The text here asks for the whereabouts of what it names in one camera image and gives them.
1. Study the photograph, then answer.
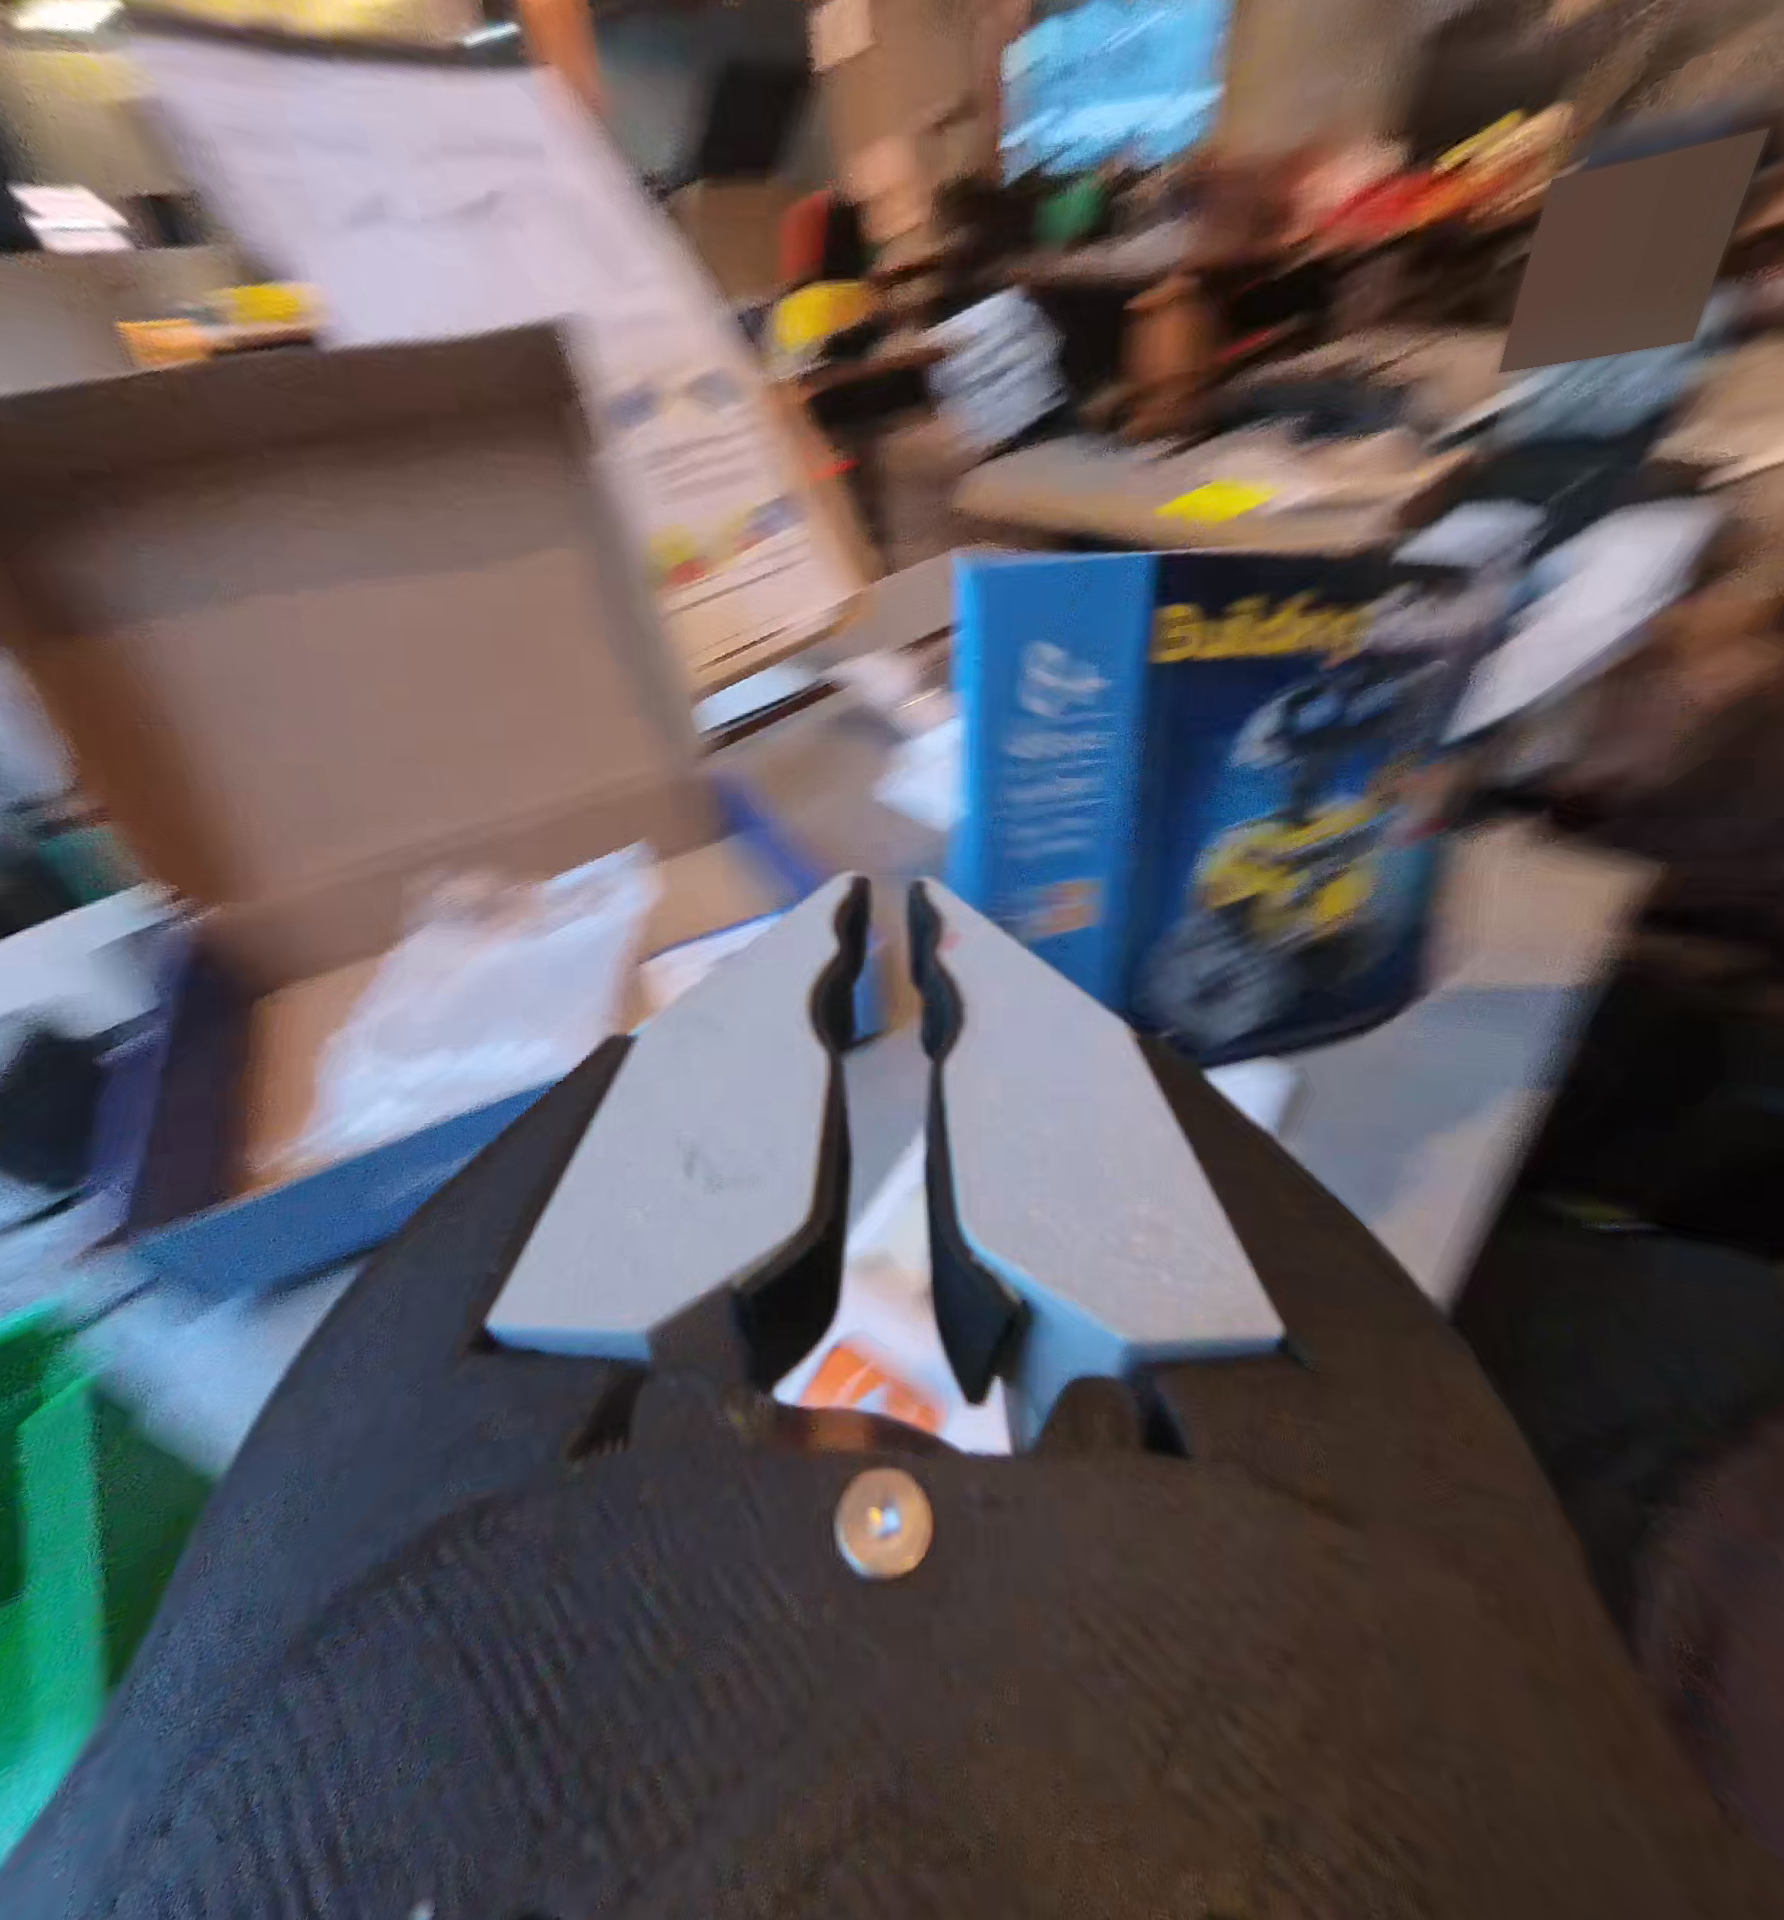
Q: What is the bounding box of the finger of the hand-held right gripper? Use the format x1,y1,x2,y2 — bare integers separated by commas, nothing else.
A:
1446,507,1729,745
1393,507,1550,598

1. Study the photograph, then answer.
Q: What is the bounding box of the green bin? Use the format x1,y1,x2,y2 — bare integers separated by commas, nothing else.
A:
0,1298,212,1920

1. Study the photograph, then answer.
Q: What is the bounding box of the grey background table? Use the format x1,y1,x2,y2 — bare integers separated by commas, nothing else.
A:
959,428,1471,559

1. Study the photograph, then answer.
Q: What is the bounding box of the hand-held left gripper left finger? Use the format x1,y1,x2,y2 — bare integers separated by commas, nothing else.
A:
482,873,876,1393

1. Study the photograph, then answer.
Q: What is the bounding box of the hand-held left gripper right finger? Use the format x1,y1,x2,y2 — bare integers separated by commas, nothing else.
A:
907,880,1289,1454

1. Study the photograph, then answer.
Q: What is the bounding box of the blue cardboard kit box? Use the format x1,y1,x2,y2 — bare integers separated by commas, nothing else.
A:
0,322,834,1300

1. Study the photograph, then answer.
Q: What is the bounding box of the clear bubble wrap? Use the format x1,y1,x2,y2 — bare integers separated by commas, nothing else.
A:
315,848,661,1149

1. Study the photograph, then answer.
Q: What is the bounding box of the blue robot picture booklet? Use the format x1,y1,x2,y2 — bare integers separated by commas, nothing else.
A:
949,546,1451,1058

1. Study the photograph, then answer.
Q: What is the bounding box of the printed sheet on board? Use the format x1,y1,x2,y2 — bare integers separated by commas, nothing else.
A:
133,38,872,684

